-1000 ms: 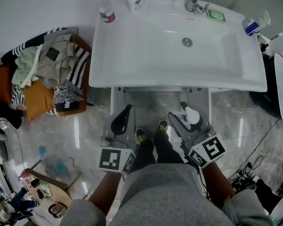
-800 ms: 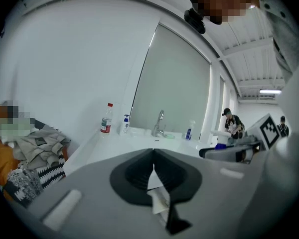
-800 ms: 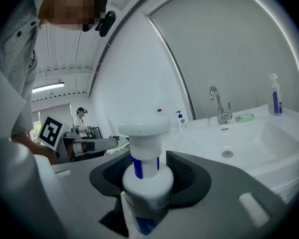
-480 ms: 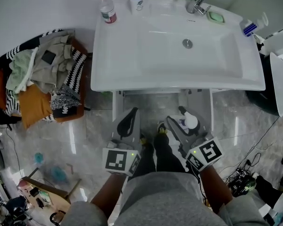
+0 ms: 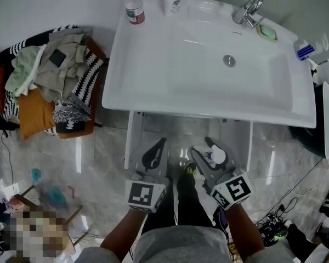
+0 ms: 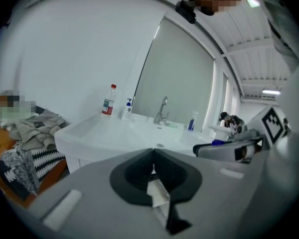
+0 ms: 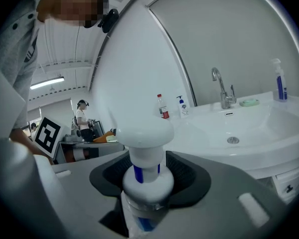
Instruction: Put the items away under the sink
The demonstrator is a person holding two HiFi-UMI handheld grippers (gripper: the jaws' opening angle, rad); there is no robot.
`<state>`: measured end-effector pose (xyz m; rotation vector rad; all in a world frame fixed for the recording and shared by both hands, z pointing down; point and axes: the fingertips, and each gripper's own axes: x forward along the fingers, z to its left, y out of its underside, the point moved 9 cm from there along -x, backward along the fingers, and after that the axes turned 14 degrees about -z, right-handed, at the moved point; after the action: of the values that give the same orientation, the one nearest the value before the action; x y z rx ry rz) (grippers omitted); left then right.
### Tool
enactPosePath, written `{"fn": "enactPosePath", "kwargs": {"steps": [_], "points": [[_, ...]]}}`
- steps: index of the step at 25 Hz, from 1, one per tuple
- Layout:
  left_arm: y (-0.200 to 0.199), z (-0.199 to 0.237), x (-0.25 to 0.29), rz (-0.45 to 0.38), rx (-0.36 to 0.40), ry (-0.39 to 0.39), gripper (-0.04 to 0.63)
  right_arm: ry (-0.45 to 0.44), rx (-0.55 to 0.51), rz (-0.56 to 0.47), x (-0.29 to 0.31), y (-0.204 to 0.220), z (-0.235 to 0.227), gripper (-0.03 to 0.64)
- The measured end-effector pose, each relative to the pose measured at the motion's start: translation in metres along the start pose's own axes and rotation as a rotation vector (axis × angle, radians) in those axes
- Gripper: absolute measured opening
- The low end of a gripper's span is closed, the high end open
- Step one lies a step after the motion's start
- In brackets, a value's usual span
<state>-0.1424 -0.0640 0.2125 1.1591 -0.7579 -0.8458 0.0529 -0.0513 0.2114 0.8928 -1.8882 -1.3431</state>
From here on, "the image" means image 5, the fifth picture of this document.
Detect white sink basin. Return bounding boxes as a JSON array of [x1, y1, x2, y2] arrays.
[[101, 0, 317, 129]]

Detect white blue spray bottle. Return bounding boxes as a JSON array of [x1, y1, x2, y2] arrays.
[[293, 33, 329, 62]]

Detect white round object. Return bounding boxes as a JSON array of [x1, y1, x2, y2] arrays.
[[204, 143, 231, 166]]

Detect clear bottle red cap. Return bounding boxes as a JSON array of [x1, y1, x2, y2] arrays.
[[123, 0, 146, 25]]

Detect white vanity cabinet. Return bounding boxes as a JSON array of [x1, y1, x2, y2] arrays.
[[123, 110, 254, 173]]

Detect green soap dish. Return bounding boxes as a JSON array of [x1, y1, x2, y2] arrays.
[[256, 23, 279, 43]]

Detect person's black trousers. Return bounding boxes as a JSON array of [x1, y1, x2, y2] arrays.
[[140, 171, 228, 234]]

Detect black fabric item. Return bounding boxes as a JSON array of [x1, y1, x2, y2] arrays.
[[286, 223, 319, 254]]

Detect person's grey shirt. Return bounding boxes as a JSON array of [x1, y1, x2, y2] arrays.
[[73, 225, 299, 263]]

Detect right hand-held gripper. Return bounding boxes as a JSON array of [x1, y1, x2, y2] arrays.
[[190, 137, 254, 211]]

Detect black green device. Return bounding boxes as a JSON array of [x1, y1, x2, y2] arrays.
[[264, 227, 288, 248]]

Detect tangle of black cables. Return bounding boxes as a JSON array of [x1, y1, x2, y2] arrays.
[[256, 197, 299, 246]]

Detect person's right shoe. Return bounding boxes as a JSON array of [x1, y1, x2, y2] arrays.
[[183, 160, 198, 176]]

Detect person's right forearm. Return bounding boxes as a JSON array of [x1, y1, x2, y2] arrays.
[[224, 203, 265, 262]]

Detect light green towel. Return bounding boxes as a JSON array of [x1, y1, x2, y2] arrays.
[[4, 44, 49, 98]]

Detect chrome faucet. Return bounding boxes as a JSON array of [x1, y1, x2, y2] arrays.
[[232, 0, 266, 28]]

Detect grey speckled cloth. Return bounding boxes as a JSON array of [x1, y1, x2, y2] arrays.
[[53, 93, 91, 124]]

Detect large teal plastic item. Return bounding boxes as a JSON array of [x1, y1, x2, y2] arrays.
[[49, 187, 66, 207]]

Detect white soap pump bottle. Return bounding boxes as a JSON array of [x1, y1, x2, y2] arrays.
[[163, 0, 184, 18]]

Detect round wooden table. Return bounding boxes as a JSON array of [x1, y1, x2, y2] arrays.
[[12, 185, 90, 259]]

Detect orange pillow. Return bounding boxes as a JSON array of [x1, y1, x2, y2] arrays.
[[18, 88, 57, 141]]

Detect person's left forearm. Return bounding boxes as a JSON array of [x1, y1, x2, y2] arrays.
[[100, 208, 149, 260]]

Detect beige garment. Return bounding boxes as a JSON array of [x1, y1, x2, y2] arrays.
[[34, 28, 93, 102]]

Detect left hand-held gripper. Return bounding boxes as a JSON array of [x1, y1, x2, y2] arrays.
[[124, 138, 171, 214]]

